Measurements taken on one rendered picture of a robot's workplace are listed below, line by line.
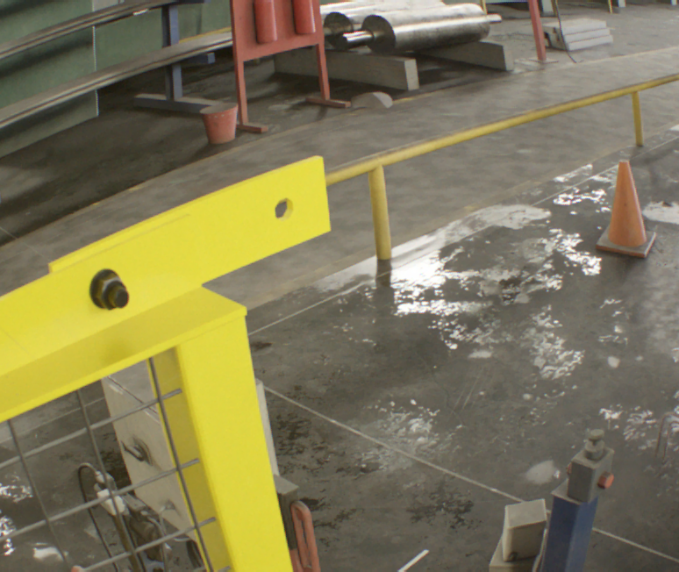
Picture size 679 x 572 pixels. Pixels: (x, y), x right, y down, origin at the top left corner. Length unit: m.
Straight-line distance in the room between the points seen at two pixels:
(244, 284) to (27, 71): 4.88
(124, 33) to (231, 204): 10.02
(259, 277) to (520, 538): 2.85
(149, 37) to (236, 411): 10.25
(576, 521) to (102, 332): 2.03
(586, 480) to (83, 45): 8.07
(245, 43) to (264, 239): 7.34
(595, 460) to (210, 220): 1.87
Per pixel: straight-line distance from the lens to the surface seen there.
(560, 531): 2.57
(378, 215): 5.25
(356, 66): 9.39
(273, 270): 5.34
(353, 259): 5.37
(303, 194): 0.67
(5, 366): 0.57
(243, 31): 7.96
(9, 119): 7.92
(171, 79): 9.38
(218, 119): 7.70
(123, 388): 2.36
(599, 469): 2.41
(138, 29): 10.73
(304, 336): 4.65
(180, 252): 0.62
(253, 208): 0.65
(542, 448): 3.67
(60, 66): 9.63
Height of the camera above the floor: 2.05
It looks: 23 degrees down
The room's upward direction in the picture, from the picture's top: 6 degrees counter-clockwise
